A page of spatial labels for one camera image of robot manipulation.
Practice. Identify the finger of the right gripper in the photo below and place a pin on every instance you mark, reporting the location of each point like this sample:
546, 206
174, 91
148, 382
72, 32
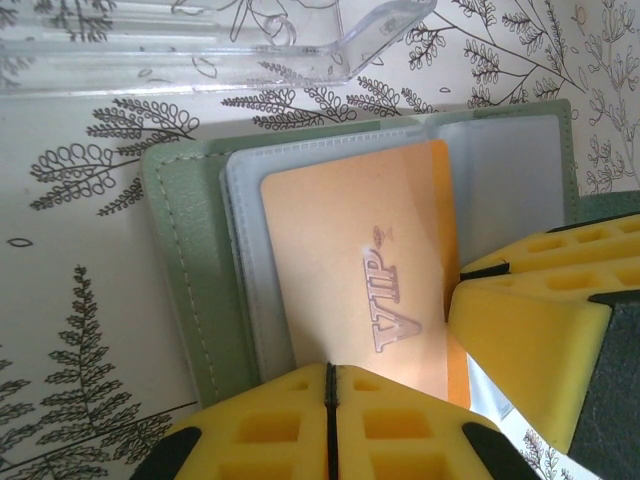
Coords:
525, 350
560, 250

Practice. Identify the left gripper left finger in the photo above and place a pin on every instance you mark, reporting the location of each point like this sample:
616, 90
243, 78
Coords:
280, 400

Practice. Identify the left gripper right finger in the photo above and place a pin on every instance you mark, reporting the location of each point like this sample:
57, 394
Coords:
400, 400

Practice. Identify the orange VIP card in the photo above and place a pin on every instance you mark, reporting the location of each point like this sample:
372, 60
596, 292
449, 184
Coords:
325, 250

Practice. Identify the clear acrylic card box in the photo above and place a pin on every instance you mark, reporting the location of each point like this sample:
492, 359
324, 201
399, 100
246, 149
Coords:
150, 50

